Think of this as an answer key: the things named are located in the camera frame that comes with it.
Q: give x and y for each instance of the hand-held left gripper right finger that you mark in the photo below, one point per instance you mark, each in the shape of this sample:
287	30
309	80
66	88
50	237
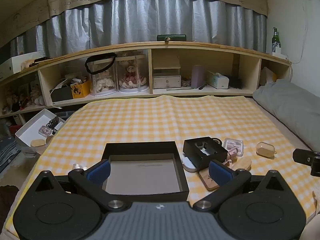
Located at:
220	175

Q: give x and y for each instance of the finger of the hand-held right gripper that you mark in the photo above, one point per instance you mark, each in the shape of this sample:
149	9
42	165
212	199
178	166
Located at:
305	158

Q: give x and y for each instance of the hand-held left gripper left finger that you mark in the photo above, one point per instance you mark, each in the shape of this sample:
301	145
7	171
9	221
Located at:
100	172

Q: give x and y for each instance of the carved wooden block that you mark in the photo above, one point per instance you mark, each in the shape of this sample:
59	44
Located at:
206	180

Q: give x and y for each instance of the pink eyelash curler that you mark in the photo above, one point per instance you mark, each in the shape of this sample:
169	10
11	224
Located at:
231	155

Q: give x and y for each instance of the oval wooden brush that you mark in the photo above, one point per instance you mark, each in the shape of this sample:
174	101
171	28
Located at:
241	165

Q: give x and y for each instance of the small black box with insert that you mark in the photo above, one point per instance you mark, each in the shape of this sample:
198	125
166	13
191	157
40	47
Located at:
197	155

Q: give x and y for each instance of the white tape measure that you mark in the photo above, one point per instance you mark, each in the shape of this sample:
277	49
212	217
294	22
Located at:
188	166

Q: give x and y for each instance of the clear plastic case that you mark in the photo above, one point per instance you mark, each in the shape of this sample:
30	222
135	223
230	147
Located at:
233	145

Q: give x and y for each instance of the black round jar gold print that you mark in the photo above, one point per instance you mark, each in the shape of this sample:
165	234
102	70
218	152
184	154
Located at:
217	140

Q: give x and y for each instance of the gold earbud case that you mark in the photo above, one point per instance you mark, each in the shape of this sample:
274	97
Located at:
265	149

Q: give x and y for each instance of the large black box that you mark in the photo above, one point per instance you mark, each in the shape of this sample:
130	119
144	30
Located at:
140	148

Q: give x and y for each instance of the grey pillow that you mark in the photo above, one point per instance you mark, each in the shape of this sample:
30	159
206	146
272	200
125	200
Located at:
287	105

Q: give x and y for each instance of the clear case with pink contents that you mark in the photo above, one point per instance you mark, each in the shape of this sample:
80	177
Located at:
45	131

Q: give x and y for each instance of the oval wooden piece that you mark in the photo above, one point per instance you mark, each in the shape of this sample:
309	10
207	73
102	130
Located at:
38	143

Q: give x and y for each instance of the black hair claw clip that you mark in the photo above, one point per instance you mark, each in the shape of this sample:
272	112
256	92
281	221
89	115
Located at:
52	123

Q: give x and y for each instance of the yellow checked blanket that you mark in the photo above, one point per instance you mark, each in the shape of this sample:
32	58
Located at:
150	120

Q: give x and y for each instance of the white open box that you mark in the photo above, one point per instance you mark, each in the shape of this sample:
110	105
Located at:
32	127

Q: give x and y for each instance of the yellow cartoon box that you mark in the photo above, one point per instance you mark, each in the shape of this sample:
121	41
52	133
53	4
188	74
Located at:
80	90

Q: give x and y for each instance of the black box on shelf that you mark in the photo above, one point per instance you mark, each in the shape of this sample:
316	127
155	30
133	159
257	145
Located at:
61	94

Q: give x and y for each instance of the black fluffy item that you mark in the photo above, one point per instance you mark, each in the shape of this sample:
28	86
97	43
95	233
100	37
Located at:
235	83

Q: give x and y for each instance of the white tissue box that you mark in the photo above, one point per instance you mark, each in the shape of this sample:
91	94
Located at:
217	81

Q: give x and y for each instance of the clear dome with pink doll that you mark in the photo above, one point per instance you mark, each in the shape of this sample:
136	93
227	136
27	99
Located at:
131	77

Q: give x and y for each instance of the purple cylinder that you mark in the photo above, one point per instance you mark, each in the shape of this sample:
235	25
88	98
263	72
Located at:
197	76

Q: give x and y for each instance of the small white box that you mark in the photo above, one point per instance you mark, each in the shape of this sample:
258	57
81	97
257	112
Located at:
280	56

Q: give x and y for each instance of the green glass bottle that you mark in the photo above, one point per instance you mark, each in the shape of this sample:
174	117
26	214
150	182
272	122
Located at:
276	41

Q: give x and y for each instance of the white storage box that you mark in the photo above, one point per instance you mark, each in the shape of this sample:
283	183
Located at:
17	63

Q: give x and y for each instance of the dark green long case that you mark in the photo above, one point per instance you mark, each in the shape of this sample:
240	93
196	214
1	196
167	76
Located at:
172	37

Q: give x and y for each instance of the grey curtain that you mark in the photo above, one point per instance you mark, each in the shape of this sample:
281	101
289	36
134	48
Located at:
140	20

